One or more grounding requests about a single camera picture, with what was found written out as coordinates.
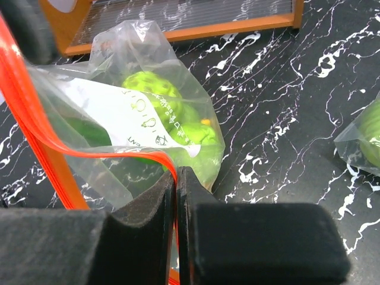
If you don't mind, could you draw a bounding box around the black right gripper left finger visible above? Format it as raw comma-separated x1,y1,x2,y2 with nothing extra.
1,173,175,284

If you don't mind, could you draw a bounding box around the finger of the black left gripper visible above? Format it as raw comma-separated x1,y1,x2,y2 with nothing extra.
1,0,57,64

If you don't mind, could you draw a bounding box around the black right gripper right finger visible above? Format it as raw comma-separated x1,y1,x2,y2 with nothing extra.
176,167,350,284

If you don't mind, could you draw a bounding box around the yellow fake banana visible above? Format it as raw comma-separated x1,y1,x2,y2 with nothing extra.
201,119,211,125

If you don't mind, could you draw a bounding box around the dark green fake cucumber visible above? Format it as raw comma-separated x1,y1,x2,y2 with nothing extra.
64,117,112,147

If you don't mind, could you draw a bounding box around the clear zip bag red seal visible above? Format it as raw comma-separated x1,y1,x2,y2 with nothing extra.
1,18,224,213

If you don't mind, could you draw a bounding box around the bumpy green fake fruit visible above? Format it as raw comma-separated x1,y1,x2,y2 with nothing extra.
122,71,201,132

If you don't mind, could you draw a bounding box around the smooth green fake fruit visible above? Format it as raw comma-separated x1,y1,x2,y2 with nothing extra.
142,122,224,181

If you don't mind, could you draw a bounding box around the green fake cabbage left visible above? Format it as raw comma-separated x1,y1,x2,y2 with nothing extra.
359,99,379,176

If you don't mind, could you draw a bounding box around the orange wooden shelf rack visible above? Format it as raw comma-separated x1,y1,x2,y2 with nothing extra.
39,0,304,56

